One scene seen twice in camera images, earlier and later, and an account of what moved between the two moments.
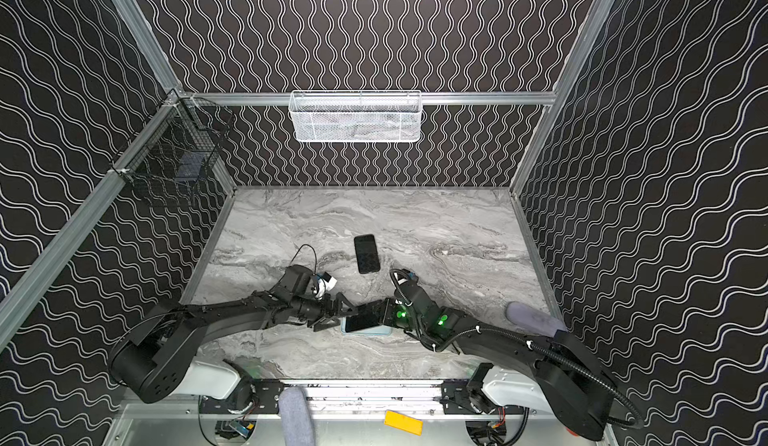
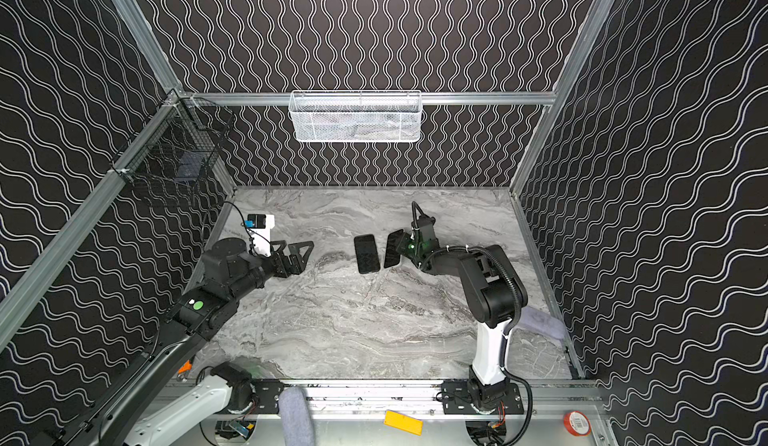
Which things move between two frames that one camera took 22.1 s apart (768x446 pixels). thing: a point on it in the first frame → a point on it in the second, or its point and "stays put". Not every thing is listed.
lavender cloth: [533, 320] stays put
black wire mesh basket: [176, 149] stays put
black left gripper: [327, 312] → [279, 260]
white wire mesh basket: [356, 116] stays put
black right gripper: [387, 313] → [411, 253]
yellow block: [403, 422] stays put
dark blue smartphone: [358, 322] → [392, 256]
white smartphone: [367, 253] stays put
